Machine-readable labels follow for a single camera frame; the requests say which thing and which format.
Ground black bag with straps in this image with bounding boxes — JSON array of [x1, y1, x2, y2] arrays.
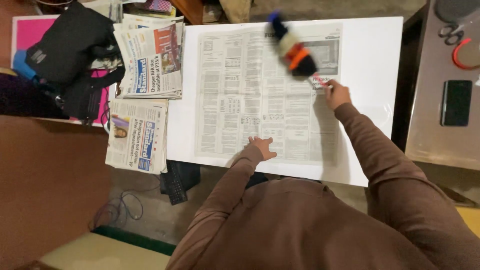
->
[[24, 1, 127, 125]]

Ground yellow object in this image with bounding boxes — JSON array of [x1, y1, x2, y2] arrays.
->
[[455, 205, 480, 238]]

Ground tangle of thin cables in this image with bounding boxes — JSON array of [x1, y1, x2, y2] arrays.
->
[[89, 190, 145, 230]]

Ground pink board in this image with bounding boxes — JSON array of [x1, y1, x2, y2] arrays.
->
[[10, 14, 110, 127]]

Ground black keyboard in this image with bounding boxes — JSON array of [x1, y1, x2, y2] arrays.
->
[[160, 160, 202, 206]]

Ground stack of folded newspapers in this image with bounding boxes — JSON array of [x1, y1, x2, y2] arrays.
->
[[113, 14, 186, 100], [104, 98, 170, 175]]

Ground dark purple cloth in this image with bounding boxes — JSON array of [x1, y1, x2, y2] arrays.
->
[[0, 72, 70, 121]]

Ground black phone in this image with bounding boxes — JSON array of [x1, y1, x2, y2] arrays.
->
[[440, 79, 473, 127]]

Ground person's right hand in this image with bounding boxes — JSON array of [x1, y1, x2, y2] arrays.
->
[[324, 79, 352, 112]]

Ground multicoloured feather duster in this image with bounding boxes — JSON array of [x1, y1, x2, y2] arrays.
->
[[265, 10, 333, 89]]

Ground grey scissors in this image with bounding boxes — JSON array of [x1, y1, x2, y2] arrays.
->
[[437, 24, 465, 47]]

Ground blue object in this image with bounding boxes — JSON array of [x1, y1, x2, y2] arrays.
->
[[12, 49, 39, 81]]

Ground dark round object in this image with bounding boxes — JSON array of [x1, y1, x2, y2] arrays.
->
[[434, 0, 476, 25]]

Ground heap of papers and boxes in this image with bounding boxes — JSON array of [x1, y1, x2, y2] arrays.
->
[[109, 0, 254, 26]]

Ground beige cushion with green edge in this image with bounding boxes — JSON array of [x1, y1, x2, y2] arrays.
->
[[37, 225, 177, 270]]

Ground person's left hand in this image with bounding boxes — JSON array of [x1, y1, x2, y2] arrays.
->
[[247, 136, 278, 162]]

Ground large white board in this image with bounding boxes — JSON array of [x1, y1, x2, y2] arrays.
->
[[166, 16, 404, 188]]

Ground brown board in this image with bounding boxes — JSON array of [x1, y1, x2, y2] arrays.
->
[[0, 115, 113, 270]]

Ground grey newspaper sheet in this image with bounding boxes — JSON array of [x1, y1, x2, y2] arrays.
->
[[194, 22, 343, 166]]

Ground red ring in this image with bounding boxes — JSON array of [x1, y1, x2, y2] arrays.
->
[[451, 37, 480, 71]]

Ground person's brown sweater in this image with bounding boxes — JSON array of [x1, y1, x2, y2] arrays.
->
[[165, 176, 480, 270]]

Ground metal side table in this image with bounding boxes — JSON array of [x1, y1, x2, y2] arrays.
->
[[404, 0, 480, 172]]

